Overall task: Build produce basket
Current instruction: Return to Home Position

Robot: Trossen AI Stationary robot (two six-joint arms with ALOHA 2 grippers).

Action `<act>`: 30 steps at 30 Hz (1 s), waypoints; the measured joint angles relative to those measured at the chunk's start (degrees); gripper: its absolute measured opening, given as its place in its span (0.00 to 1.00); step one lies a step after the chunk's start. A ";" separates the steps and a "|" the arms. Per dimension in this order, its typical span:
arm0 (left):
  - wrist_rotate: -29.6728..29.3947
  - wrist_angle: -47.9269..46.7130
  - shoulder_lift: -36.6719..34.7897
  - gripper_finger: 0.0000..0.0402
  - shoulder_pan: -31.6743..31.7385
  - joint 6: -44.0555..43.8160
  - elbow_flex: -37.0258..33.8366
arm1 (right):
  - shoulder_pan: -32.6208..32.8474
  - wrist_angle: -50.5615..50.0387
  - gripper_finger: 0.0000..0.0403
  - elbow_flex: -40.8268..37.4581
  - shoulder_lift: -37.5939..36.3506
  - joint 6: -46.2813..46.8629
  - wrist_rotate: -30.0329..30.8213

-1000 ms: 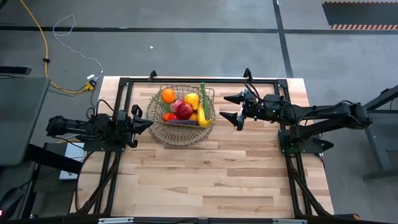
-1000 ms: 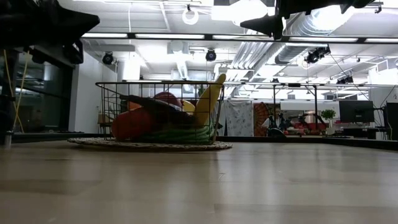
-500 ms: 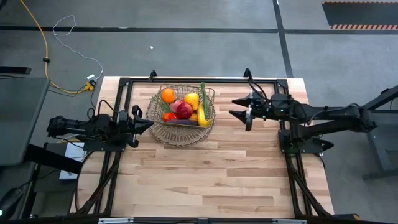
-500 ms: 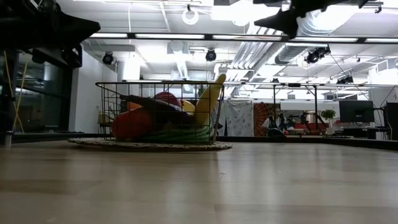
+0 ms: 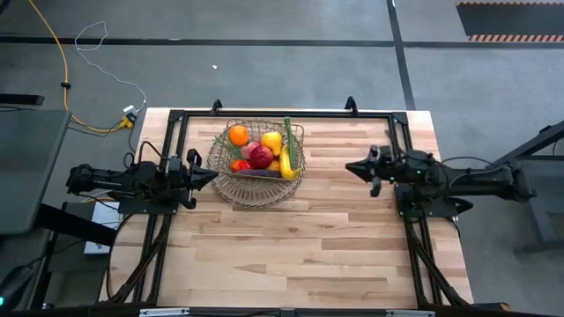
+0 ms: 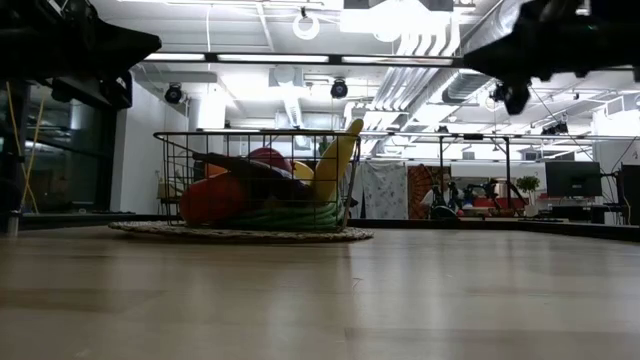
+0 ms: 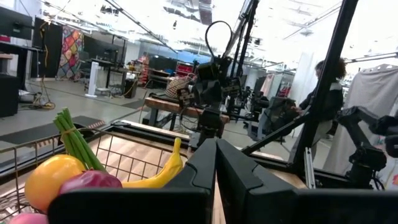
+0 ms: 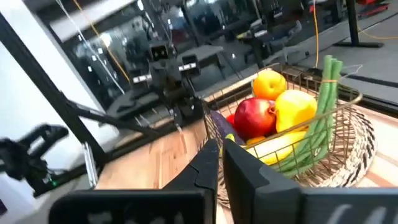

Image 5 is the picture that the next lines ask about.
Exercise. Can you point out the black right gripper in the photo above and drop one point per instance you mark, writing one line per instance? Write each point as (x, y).
(388, 169)

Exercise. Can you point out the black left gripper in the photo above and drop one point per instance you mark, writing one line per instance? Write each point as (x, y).
(180, 176)

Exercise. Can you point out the pink peach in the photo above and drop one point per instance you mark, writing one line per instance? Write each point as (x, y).
(247, 149)

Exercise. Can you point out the round orange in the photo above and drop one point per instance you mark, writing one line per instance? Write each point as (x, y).
(239, 135)

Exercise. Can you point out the slim purple eggplant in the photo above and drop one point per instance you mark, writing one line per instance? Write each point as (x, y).
(260, 173)

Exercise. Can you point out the dark red apple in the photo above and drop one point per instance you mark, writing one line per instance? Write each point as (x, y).
(261, 157)

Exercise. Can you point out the yellow banana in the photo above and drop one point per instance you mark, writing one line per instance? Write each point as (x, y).
(286, 165)

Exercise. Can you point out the green long beans bundle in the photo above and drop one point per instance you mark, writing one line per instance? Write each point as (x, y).
(290, 136)

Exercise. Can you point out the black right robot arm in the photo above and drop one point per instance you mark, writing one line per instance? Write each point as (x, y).
(467, 180)

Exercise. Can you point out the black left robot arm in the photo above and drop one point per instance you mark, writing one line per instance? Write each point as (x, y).
(119, 180)

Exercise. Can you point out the black clamp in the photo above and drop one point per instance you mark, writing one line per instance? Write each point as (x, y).
(351, 105)
(216, 105)

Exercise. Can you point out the yellow power plug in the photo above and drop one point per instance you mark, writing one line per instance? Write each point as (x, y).
(127, 122)

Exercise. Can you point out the white power adapter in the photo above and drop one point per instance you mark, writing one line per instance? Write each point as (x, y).
(129, 108)

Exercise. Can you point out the white paper sheet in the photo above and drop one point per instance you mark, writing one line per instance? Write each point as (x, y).
(103, 218)

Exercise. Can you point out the black desk beam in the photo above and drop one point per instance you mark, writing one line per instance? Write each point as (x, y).
(75, 224)

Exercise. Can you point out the grey desk top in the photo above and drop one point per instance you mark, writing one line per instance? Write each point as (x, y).
(22, 145)

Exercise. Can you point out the flat black bar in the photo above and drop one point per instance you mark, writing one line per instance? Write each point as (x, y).
(22, 99)

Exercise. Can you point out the dark mat with hazard stripes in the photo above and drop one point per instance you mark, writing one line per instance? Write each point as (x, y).
(506, 19)

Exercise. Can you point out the black computer mouse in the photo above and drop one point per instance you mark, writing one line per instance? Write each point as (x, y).
(15, 284)

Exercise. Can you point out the black aluminium table frame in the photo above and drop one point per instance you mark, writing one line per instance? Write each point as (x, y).
(286, 113)

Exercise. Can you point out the silver metal bracket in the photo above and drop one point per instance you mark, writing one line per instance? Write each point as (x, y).
(163, 312)
(410, 313)

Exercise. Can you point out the grey metal table frame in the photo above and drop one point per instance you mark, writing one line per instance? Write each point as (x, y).
(546, 224)

